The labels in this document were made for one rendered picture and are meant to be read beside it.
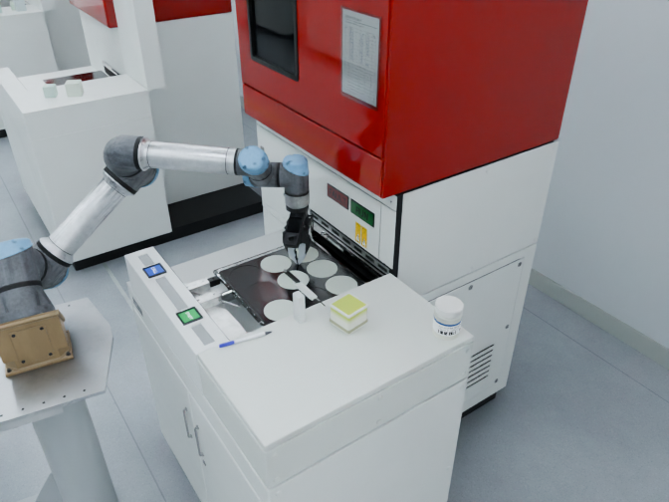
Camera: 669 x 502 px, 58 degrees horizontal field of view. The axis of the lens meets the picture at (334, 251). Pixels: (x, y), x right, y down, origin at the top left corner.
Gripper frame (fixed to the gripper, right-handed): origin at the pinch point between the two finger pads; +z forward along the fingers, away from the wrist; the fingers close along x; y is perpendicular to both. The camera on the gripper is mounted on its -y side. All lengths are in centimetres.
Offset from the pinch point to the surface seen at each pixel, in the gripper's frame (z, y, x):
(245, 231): 91, 153, 86
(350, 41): -70, 0, -17
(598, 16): -53, 137, -93
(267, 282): 1.4, -11.2, 6.3
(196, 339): -4.7, -47.1, 12.3
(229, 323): 3.3, -30.3, 11.0
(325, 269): 1.3, -0.1, -9.2
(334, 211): -12.0, 14.2, -8.5
